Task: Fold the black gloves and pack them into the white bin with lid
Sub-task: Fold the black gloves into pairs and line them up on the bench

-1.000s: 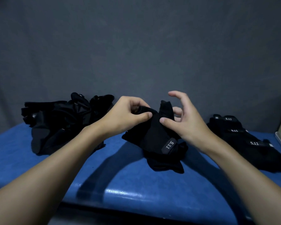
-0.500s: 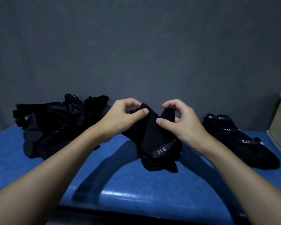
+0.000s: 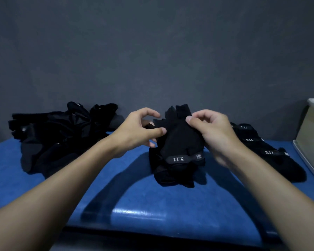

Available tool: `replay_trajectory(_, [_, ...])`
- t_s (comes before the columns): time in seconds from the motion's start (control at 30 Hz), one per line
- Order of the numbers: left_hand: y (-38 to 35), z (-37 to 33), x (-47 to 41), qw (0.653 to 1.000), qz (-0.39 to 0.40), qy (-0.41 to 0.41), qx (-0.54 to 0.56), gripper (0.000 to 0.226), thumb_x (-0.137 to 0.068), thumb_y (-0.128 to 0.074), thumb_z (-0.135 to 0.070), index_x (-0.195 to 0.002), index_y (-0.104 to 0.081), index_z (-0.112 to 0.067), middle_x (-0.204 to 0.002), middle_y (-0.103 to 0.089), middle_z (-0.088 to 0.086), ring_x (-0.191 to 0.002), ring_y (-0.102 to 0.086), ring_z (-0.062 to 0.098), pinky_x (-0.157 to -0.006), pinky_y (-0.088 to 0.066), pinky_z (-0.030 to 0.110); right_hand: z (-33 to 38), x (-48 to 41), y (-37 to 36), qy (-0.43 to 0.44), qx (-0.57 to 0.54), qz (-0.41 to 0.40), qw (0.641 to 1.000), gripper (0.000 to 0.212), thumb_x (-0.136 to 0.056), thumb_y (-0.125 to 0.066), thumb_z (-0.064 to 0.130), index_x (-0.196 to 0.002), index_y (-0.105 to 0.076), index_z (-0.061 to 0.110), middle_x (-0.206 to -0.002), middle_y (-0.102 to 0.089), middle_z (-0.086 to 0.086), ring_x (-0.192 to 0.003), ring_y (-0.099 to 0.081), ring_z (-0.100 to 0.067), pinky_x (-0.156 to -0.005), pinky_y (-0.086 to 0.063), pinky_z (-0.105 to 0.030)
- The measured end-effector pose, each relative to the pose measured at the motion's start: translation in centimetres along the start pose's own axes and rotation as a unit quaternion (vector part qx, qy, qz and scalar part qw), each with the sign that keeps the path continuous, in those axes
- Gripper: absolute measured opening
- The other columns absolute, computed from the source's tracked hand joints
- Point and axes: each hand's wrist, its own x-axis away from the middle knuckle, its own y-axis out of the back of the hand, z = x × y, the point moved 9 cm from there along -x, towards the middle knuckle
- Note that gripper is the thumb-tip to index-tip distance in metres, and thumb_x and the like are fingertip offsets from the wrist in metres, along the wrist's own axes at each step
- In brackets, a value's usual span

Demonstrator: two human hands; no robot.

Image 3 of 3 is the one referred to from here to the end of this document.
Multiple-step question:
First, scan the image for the person's right hand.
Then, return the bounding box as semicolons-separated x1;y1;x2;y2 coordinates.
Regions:
185;109;241;169

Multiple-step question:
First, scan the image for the person's left hand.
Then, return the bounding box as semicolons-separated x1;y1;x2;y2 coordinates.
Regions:
109;107;167;159

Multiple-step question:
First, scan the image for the black fingerless glove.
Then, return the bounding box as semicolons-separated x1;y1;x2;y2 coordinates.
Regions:
245;143;274;156
230;122;257;134
148;147;208;188
240;137;265;147
145;104;206;168
234;130;260;141
266;155;307;183
259;147;290;160

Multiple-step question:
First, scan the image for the pile of black gloves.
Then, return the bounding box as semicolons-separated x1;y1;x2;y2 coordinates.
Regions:
8;101;125;179

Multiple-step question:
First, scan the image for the white storage box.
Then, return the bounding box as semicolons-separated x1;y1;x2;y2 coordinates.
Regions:
296;98;314;178

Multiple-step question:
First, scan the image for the person's left forearm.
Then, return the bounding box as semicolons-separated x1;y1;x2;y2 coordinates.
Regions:
0;138;121;251

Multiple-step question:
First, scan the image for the person's right forearm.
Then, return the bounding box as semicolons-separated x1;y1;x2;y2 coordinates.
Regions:
226;146;314;251

